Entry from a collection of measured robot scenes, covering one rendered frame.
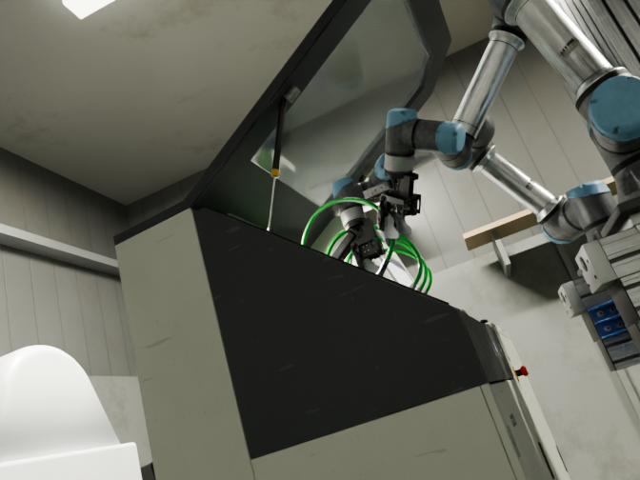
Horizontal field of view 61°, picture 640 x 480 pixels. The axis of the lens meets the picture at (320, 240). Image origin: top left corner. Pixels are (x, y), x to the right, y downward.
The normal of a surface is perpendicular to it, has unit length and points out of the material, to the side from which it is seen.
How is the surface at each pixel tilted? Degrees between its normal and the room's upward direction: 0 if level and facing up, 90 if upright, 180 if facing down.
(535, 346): 90
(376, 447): 90
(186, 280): 90
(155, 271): 90
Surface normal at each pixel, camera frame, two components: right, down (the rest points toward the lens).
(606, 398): -0.32, -0.25
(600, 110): -0.44, -0.05
